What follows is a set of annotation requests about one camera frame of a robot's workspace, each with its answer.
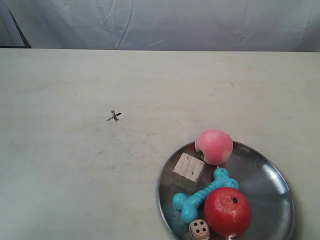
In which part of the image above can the large round metal plate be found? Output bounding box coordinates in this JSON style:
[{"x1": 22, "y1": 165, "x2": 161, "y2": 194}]
[{"x1": 155, "y1": 141, "x2": 296, "y2": 240}]

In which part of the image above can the wooden cube block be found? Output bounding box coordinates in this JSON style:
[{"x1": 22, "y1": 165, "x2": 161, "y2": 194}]
[{"x1": 172, "y1": 152, "x2": 205, "y2": 193}]

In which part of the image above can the pink toy peach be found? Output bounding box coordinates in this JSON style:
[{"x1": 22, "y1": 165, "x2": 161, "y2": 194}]
[{"x1": 194, "y1": 129, "x2": 233, "y2": 165}]

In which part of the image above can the teal rubber bone toy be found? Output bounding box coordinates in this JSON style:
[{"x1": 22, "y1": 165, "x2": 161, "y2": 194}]
[{"x1": 172, "y1": 167, "x2": 240, "y2": 224}]

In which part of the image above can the red toy apple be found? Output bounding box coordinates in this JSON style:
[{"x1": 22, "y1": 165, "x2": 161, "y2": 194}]
[{"x1": 203, "y1": 187, "x2": 252, "y2": 237}]

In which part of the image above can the small wooden die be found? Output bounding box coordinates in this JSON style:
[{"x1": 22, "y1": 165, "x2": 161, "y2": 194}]
[{"x1": 188, "y1": 219, "x2": 210, "y2": 240}]

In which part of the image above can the white backdrop cloth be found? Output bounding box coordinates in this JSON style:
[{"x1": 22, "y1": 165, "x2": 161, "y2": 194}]
[{"x1": 0, "y1": 0, "x2": 320, "y2": 52}]

